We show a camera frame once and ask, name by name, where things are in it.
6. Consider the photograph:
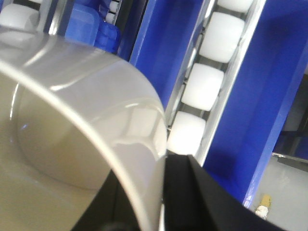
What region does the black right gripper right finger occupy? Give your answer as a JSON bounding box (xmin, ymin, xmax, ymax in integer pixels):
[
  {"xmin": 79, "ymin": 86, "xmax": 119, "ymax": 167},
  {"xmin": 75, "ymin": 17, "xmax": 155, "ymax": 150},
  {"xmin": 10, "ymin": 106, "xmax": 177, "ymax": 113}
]
[{"xmin": 163, "ymin": 154, "xmax": 281, "ymax": 231}]

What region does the stainless steel shelf frame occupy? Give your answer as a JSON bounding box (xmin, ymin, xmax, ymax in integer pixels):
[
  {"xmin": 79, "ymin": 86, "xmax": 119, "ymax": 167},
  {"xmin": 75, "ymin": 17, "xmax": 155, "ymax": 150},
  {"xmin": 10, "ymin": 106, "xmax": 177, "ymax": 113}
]
[{"xmin": 166, "ymin": 0, "xmax": 265, "ymax": 165}]

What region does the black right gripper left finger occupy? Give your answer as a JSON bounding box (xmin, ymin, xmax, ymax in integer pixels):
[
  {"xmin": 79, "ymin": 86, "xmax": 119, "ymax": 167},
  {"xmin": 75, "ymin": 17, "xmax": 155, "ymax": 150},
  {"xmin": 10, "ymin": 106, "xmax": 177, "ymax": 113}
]
[{"xmin": 85, "ymin": 171, "xmax": 140, "ymax": 231}]

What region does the white bin upper left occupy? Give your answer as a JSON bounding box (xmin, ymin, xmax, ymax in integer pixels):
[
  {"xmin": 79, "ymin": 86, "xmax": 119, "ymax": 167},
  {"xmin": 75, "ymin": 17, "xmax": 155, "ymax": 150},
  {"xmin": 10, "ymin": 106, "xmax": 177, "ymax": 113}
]
[{"xmin": 0, "ymin": 3, "xmax": 40, "ymax": 32}]

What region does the blue crate beside shelf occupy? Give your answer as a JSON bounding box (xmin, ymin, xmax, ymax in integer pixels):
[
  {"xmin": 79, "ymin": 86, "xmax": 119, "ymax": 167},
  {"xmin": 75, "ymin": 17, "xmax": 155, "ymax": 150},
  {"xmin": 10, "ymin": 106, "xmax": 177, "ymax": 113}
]
[{"xmin": 130, "ymin": 0, "xmax": 208, "ymax": 107}]

